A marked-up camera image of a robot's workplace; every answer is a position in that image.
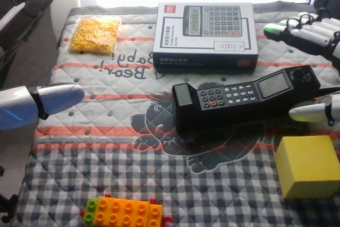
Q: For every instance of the orange toy brick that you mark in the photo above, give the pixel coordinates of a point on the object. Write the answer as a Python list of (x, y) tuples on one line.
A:
[(127, 212)]

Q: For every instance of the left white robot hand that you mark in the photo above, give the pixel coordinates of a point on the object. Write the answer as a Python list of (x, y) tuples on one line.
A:
[(53, 99)]

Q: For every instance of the large black toy phone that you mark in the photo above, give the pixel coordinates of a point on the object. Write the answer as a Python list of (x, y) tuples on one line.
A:
[(239, 112)]

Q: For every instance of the yellow cube block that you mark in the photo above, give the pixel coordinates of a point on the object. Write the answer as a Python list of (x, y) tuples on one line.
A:
[(308, 163)]

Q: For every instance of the white calculator box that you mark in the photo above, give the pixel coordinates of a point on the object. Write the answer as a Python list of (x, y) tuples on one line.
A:
[(202, 30)]

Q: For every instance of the red toy brick base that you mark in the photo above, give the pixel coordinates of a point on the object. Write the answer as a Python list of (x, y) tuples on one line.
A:
[(168, 220)]

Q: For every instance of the black stand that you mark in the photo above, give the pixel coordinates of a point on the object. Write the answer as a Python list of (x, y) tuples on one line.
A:
[(9, 208)]

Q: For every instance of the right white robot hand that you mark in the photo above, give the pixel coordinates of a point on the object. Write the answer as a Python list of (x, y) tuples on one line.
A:
[(313, 35)]

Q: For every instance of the green toy brick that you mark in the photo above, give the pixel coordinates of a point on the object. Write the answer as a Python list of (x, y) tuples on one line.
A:
[(90, 211)]

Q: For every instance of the bag of yellow beads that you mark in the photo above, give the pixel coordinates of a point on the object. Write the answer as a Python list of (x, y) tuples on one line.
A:
[(94, 35)]

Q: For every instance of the grey quilt with bear print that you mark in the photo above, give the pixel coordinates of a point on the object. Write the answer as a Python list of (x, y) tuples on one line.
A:
[(212, 184)]

